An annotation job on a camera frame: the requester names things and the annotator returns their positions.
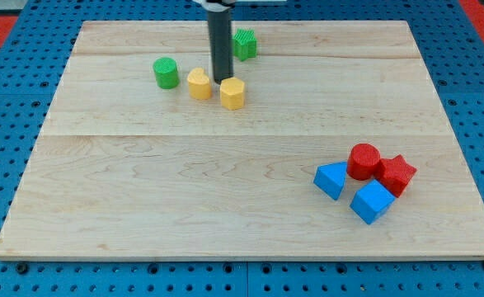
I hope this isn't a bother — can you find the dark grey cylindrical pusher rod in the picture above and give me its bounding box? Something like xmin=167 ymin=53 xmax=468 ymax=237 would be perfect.
xmin=206 ymin=4 xmax=234 ymax=84

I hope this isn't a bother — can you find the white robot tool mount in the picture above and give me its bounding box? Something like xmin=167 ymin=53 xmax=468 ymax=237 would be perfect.
xmin=193 ymin=0 xmax=286 ymax=10

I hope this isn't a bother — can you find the green star block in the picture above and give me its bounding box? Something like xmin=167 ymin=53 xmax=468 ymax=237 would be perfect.
xmin=233 ymin=28 xmax=257 ymax=61

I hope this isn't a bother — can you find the light wooden board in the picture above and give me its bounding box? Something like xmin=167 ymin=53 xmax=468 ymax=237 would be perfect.
xmin=0 ymin=21 xmax=484 ymax=262

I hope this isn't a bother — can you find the red star block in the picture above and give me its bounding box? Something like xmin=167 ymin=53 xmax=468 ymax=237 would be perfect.
xmin=374 ymin=154 xmax=417 ymax=198

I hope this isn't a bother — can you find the yellow heart block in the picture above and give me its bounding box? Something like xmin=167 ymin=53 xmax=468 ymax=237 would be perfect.
xmin=186 ymin=68 xmax=212 ymax=100

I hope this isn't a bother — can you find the yellow hexagon block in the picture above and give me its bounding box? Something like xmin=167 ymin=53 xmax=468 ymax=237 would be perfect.
xmin=220 ymin=77 xmax=245 ymax=111

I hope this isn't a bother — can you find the green cylinder block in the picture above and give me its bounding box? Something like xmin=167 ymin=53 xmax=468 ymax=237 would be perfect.
xmin=153 ymin=57 xmax=180 ymax=89

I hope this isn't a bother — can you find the blue triangle block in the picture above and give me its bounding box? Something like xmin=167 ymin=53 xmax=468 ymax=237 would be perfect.
xmin=313 ymin=162 xmax=347 ymax=200

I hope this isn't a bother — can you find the red cylinder block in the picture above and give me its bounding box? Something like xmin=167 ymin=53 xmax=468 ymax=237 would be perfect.
xmin=346 ymin=143 xmax=381 ymax=181

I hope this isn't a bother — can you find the blue cube block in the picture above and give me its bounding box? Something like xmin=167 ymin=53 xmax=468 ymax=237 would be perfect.
xmin=350 ymin=180 xmax=396 ymax=224

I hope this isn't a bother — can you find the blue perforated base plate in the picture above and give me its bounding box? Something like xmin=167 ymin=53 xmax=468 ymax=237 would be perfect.
xmin=0 ymin=1 xmax=484 ymax=296

